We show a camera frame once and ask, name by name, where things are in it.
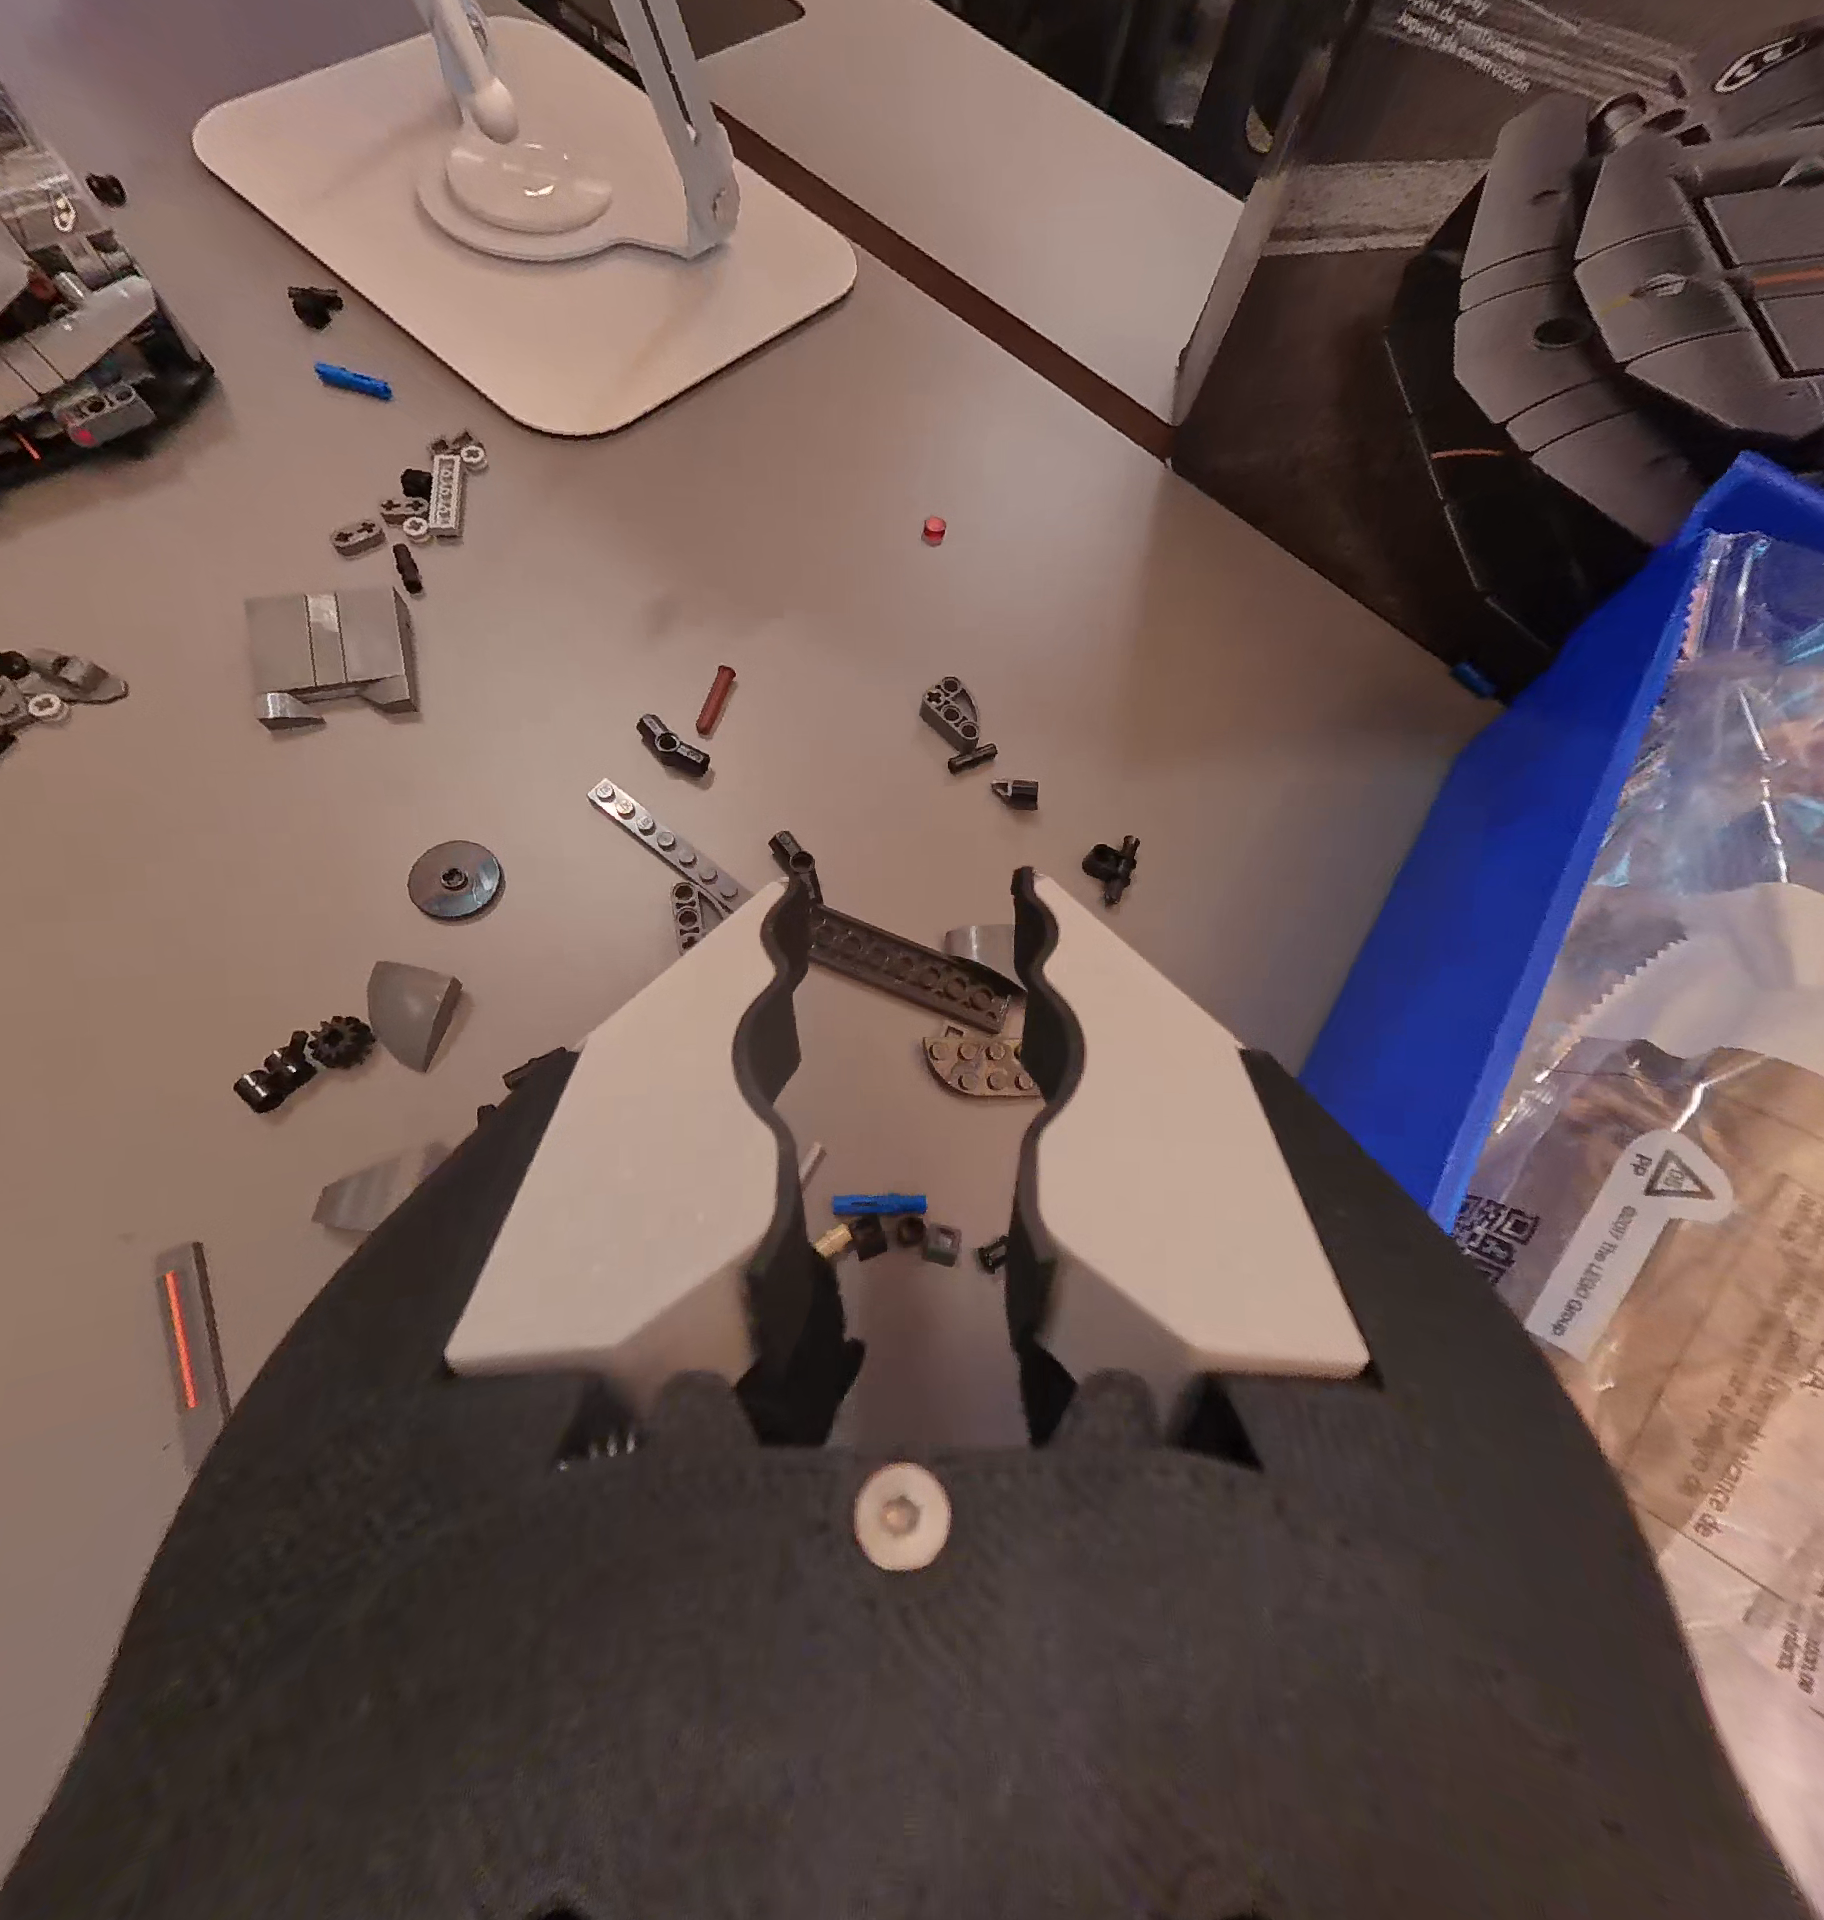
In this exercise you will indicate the grey lego car model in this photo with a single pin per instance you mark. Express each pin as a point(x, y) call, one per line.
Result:
point(41, 331)

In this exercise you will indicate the long grey tile orange stripe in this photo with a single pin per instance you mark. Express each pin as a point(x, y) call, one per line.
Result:
point(199, 1350)

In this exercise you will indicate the dark grey lego panel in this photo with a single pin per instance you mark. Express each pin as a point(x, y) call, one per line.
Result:
point(326, 645)

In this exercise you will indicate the blue plastic storage bin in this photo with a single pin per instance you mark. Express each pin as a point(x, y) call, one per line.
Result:
point(1451, 960)

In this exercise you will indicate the grey lego clip piece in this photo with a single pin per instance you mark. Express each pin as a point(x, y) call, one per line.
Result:
point(79, 675)

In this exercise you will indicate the black round lego disc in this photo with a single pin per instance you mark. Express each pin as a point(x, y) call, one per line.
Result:
point(456, 876)

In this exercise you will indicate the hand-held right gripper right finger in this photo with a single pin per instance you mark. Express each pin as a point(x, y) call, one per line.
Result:
point(1196, 1215)

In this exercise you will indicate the wooden and white book stand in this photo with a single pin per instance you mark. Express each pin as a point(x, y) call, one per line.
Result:
point(696, 165)

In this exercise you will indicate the pile of loose lego pieces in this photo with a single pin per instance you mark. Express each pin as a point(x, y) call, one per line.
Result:
point(911, 960)

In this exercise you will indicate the cluster of small lego connectors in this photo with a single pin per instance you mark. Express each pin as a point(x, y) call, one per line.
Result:
point(446, 480)

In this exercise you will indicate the white rounded base plate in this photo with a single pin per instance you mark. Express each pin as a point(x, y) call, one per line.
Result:
point(627, 345)

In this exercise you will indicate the black lego set box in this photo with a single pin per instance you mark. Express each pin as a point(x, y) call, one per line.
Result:
point(1331, 225)

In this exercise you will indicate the blue lego axle pin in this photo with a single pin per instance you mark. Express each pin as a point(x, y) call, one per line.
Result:
point(353, 379)

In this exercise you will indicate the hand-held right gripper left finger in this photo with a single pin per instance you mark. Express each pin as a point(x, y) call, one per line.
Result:
point(627, 1201)

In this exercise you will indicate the clear plastic lego bag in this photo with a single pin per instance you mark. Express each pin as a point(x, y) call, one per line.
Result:
point(1722, 900)

